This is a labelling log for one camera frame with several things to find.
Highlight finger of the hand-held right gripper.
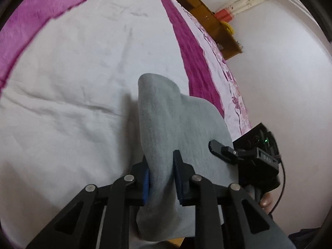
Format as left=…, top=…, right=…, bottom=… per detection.
left=209, top=140, right=238, bottom=164

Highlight yellow cable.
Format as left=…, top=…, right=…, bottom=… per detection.
left=220, top=21, right=234, bottom=35

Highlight grey pants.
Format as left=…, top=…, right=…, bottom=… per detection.
left=128, top=73, right=239, bottom=249

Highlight white and orange curtain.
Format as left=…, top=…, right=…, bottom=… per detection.
left=215, top=0, right=267, bottom=22

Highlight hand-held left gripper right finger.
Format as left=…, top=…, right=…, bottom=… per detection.
left=172, top=150, right=296, bottom=249

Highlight pink and magenta bedspread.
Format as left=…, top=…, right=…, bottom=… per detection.
left=0, top=0, right=253, bottom=249

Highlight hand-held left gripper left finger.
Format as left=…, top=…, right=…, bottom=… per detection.
left=26, top=156, right=151, bottom=249

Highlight dark cloth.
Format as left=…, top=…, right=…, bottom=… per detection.
left=288, top=228, right=323, bottom=249

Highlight person's right hand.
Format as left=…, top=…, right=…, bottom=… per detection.
left=259, top=190, right=274, bottom=209

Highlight wooden cabinet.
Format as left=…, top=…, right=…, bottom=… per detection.
left=144, top=0, right=243, bottom=61

